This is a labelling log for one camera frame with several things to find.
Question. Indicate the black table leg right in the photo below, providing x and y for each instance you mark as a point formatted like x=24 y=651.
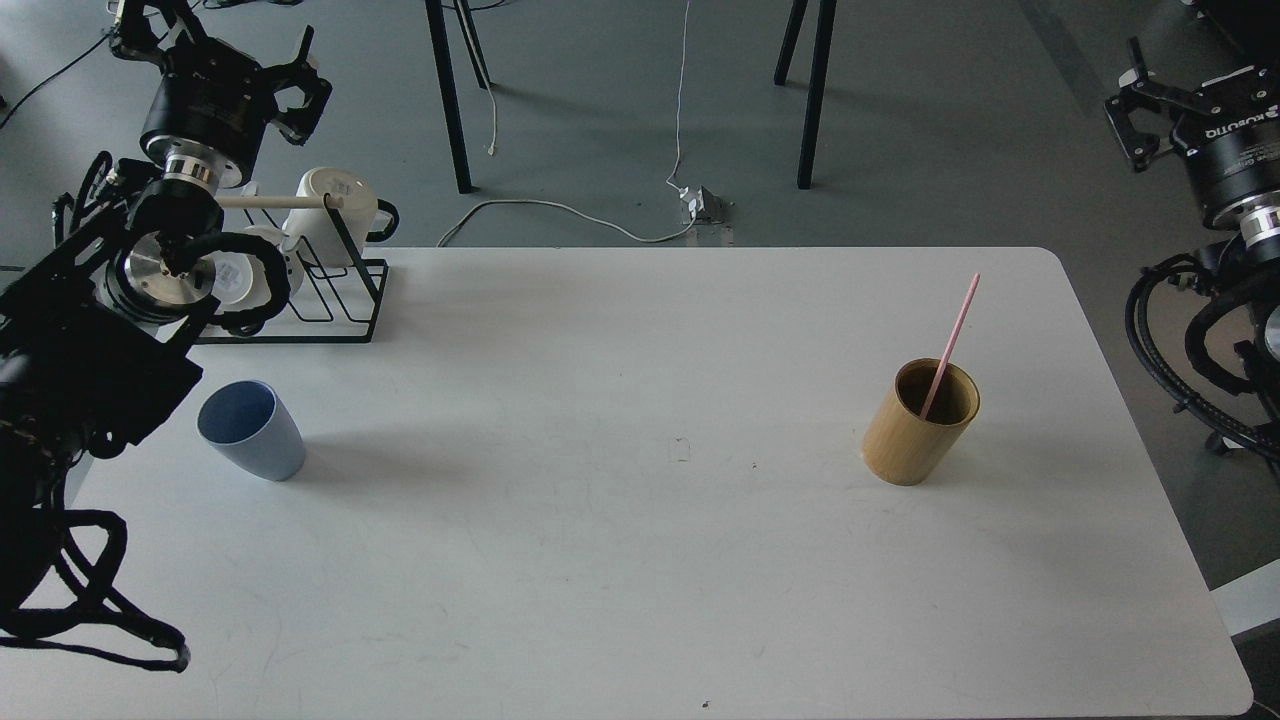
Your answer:
x=818 y=75

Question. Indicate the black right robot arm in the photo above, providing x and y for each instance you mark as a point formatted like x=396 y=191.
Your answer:
x=1232 y=341

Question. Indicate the floor power outlet box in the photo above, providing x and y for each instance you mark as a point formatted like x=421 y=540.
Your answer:
x=708 y=217

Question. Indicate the white mug lying on rack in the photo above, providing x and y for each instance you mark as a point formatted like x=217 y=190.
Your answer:
x=240 y=279

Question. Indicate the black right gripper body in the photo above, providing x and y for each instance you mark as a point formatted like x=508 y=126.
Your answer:
x=1231 y=153

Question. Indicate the black wire mug rack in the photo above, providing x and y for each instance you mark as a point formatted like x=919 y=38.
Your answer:
x=335 y=306

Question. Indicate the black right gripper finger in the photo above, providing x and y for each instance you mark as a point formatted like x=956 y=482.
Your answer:
x=1143 y=93

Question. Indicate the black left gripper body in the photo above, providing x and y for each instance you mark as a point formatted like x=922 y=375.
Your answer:
x=214 y=102

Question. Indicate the blue plastic cup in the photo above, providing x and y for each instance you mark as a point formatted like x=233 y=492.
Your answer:
x=248 y=424

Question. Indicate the wooden rack handle rod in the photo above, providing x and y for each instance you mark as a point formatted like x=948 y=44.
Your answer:
x=280 y=202

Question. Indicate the white furniture corner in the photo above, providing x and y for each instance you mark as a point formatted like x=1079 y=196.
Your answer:
x=1249 y=605

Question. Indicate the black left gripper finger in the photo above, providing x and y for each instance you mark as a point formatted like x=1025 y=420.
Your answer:
x=297 y=123
x=166 y=34

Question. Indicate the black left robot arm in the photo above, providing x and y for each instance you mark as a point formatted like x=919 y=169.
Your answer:
x=96 y=336

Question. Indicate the pink chopstick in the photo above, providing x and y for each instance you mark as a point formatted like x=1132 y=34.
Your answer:
x=948 y=350

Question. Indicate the bamboo cylindrical holder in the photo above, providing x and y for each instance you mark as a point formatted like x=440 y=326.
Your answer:
x=912 y=431

